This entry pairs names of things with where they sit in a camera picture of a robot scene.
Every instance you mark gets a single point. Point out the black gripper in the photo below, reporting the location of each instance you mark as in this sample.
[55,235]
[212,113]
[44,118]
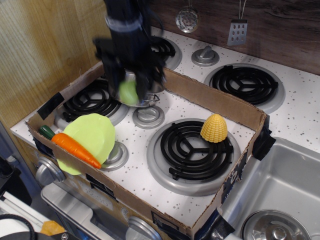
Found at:
[131,51]

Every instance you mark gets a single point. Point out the green toy broccoli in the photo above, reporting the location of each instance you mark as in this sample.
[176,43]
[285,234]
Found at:
[127,93]

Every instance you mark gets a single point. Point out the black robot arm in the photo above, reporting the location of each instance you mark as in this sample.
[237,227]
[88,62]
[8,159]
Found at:
[127,15]

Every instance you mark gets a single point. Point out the small silver metal pot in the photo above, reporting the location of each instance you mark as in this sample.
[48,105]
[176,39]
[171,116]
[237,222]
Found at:
[151,97]

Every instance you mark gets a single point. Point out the back left black burner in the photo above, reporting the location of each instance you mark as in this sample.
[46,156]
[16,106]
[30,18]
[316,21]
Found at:
[167,50]

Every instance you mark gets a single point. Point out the silver centre stove knob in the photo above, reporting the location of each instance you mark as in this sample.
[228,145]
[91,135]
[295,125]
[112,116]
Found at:
[148,117]

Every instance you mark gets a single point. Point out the silver stove knob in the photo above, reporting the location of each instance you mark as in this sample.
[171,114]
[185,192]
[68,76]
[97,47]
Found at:
[148,117]
[117,158]
[205,57]

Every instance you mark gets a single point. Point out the light green plastic plate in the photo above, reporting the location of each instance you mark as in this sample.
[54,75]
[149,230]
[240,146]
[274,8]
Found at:
[94,132]

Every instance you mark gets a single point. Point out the silver back stove knob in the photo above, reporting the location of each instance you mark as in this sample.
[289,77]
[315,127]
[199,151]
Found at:
[205,57]

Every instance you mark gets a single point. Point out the hanging silver strainer ladle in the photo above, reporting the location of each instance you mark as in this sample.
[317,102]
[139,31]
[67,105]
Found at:
[188,18]

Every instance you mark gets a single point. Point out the silver lower stove knob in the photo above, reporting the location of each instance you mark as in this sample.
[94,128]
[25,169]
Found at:
[117,158]

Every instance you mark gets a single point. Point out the orange toy carrot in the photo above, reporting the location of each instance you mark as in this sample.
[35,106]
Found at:
[70,145]

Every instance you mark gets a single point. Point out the front right black burner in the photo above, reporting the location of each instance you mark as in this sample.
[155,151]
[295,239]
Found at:
[181,161]

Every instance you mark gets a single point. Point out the yellow toy corn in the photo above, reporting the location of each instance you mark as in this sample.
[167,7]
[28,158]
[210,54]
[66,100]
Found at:
[214,129]

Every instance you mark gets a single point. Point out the brown cardboard fence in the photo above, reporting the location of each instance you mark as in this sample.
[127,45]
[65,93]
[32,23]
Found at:
[182,212]

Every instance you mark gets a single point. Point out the hanging silver slotted spatula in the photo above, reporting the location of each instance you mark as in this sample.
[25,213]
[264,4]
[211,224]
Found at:
[238,27]

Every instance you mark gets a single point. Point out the back right black burner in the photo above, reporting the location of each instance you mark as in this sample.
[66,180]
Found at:
[253,84]

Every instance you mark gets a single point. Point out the silver front left knob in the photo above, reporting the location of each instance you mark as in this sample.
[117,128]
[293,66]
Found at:
[48,172]

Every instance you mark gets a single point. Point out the silver front right knob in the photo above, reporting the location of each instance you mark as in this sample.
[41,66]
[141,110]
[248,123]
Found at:
[138,229]

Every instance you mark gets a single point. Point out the yellow object at bottom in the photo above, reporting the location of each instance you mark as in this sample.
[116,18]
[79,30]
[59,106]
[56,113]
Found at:
[50,228]

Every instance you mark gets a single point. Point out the stainless steel sink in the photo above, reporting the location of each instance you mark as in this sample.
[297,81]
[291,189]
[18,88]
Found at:
[287,179]

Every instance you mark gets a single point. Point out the silver sink drain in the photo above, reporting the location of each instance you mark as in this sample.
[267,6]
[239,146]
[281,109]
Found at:
[273,225]

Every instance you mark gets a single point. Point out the silver oven door handle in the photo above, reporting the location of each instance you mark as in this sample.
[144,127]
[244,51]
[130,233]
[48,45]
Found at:
[82,216]

